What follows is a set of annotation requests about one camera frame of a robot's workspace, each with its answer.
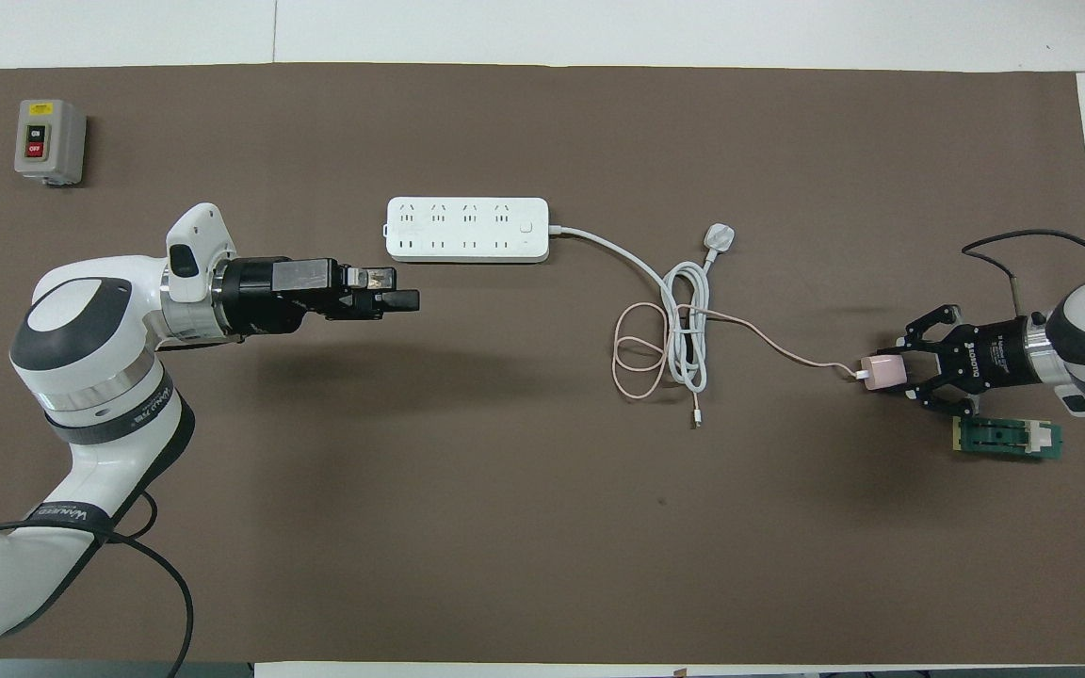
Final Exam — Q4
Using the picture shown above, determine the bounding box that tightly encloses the white power strip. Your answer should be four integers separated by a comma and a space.
384, 196, 551, 264

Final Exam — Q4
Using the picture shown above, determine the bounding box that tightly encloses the pink charger adapter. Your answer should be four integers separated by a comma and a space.
860, 353, 907, 391

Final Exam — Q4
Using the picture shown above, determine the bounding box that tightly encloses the pink charging cable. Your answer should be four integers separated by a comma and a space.
612, 301, 869, 429

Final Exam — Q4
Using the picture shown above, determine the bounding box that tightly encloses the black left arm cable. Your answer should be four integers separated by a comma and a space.
0, 490, 195, 678

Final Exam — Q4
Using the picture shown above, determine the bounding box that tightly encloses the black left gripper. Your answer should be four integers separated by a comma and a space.
222, 256, 421, 337

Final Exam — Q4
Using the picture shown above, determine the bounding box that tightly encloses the white power cord with plug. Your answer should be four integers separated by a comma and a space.
547, 222, 738, 393

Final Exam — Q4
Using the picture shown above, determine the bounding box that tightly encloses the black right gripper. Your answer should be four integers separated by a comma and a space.
900, 303, 1036, 417

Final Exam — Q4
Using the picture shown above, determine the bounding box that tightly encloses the grey on-off switch box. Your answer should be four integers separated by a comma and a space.
14, 99, 89, 186

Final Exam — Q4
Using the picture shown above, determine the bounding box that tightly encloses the brown table mat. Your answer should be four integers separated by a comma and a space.
0, 62, 1085, 665

